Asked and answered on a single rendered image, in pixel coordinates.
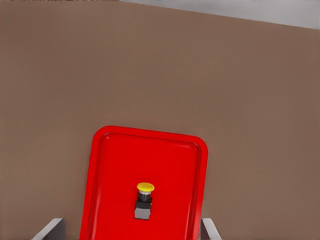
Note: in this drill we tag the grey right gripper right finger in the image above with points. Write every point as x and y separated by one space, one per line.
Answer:
208 231

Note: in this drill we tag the red plastic tray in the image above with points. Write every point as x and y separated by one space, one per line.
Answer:
160 160

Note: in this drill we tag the yellow push button switch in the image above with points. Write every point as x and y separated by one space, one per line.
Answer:
143 200

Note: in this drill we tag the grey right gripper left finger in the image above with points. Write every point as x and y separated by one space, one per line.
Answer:
51 230

